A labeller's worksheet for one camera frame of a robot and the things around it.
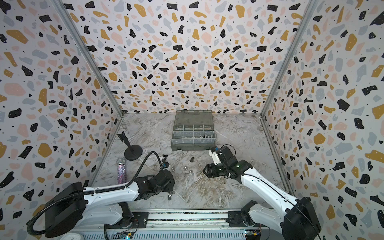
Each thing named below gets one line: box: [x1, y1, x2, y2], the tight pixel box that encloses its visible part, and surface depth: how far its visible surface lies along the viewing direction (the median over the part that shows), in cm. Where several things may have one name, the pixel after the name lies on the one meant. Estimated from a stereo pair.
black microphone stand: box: [116, 131, 143, 161], surface depth 98 cm
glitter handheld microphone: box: [117, 163, 126, 185], surface depth 88 cm
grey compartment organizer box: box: [171, 109, 215, 151], surface depth 108 cm
